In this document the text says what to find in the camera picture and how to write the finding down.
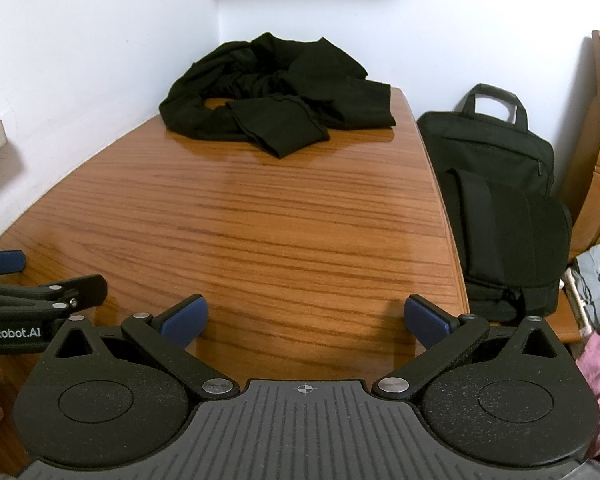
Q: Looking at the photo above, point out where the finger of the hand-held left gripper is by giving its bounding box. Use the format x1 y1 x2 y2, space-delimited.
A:
0 251 27 277
0 274 108 318

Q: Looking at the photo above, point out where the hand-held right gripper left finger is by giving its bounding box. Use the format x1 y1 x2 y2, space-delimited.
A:
42 294 240 402

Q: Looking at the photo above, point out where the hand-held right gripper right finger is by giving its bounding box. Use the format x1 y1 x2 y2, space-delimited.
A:
371 294 565 402

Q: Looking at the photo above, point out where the black garment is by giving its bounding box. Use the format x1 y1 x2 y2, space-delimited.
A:
159 32 397 160

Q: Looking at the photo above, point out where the black laptop bag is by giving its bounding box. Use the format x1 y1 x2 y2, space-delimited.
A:
416 83 573 322

